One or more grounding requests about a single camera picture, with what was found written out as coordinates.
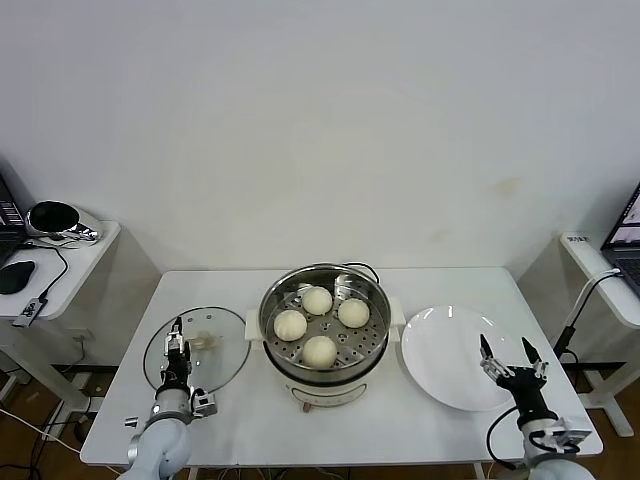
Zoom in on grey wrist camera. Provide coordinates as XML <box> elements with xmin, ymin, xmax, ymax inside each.
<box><xmin>547</xmin><ymin>417</ymin><xmax>592</xmax><ymax>454</ymax></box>
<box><xmin>192</xmin><ymin>392</ymin><xmax>220</xmax><ymax>419</ymax></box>

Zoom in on black hanging adapter cable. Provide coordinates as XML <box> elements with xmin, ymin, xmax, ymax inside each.
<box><xmin>552</xmin><ymin>324</ymin><xmax>582</xmax><ymax>371</ymax></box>

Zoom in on white laptop cable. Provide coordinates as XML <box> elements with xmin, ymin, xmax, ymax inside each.
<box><xmin>564</xmin><ymin>268</ymin><xmax>622</xmax><ymax>331</ymax></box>

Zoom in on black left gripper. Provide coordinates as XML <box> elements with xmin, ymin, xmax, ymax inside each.
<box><xmin>159</xmin><ymin>315</ymin><xmax>194</xmax><ymax>396</ymax></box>

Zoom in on black pot power cable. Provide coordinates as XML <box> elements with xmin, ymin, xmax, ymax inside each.
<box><xmin>339</xmin><ymin>261</ymin><xmax>381</xmax><ymax>284</ymax></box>

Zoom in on chrome and black shell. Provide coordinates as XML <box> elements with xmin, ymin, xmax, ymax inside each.
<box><xmin>25</xmin><ymin>200</ymin><xmax>105</xmax><ymax>249</ymax></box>

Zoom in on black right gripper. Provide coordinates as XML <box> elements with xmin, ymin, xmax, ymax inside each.
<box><xmin>478</xmin><ymin>333</ymin><xmax>559</xmax><ymax>427</ymax></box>

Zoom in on white steamed baozi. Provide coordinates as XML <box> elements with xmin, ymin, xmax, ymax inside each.
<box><xmin>337</xmin><ymin>297</ymin><xmax>371</xmax><ymax>329</ymax></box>
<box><xmin>273</xmin><ymin>309</ymin><xmax>308</xmax><ymax>342</ymax></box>
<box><xmin>302</xmin><ymin>335</ymin><xmax>338</xmax><ymax>370</ymax></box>
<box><xmin>301</xmin><ymin>286</ymin><xmax>333</xmax><ymax>317</ymax></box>

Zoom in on black computer mouse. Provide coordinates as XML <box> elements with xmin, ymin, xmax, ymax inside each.
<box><xmin>0</xmin><ymin>260</ymin><xmax>37</xmax><ymax>295</ymax></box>

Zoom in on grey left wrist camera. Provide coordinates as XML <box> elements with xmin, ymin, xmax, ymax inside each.
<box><xmin>192</xmin><ymin>392</ymin><xmax>220</xmax><ymax>419</ymax></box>

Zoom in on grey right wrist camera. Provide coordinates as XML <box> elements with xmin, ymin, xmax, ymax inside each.
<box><xmin>547</xmin><ymin>417</ymin><xmax>592</xmax><ymax>454</ymax></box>

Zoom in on black desk cable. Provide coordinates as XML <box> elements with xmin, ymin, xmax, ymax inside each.
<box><xmin>22</xmin><ymin>239</ymin><xmax>70</xmax><ymax>301</ymax></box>

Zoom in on white side table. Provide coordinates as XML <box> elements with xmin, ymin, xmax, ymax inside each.
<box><xmin>0</xmin><ymin>219</ymin><xmax>161</xmax><ymax>416</ymax></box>
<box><xmin>517</xmin><ymin>232</ymin><xmax>640</xmax><ymax>436</ymax></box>

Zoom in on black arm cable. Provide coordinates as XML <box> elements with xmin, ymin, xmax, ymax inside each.
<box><xmin>487</xmin><ymin>404</ymin><xmax>526</xmax><ymax>470</ymax></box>

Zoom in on white floor cable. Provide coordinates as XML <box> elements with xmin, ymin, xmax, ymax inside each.
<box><xmin>0</xmin><ymin>407</ymin><xmax>84</xmax><ymax>456</ymax></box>

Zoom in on glass lid with cream handle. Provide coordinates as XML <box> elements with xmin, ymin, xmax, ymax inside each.
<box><xmin>143</xmin><ymin>306</ymin><xmax>251</xmax><ymax>400</ymax></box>

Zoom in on grey usb hub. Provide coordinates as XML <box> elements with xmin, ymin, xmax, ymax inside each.
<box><xmin>12</xmin><ymin>297</ymin><xmax>49</xmax><ymax>329</ymax></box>

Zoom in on stainless steel steamer basket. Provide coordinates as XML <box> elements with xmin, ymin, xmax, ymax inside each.
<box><xmin>244</xmin><ymin>263</ymin><xmax>405</xmax><ymax>370</ymax></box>

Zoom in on white round plate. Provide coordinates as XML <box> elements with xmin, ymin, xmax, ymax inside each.
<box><xmin>400</xmin><ymin>305</ymin><xmax>526</xmax><ymax>413</ymax></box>

